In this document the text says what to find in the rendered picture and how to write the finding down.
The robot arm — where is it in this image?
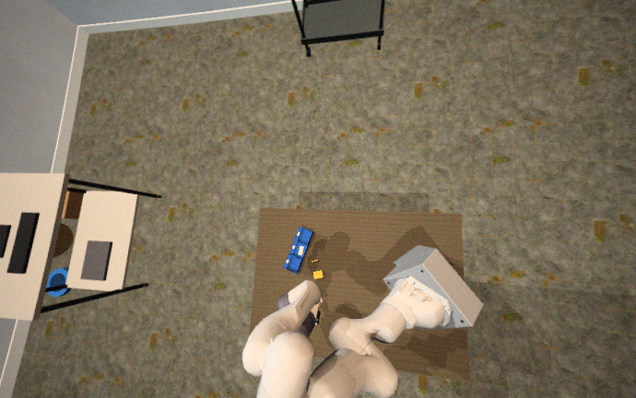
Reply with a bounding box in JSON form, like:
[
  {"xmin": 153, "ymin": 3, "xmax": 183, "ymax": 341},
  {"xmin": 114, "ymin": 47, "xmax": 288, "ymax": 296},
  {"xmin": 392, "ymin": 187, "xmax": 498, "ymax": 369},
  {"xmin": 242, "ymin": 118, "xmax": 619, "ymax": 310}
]
[{"xmin": 242, "ymin": 276, "xmax": 452, "ymax": 398}]

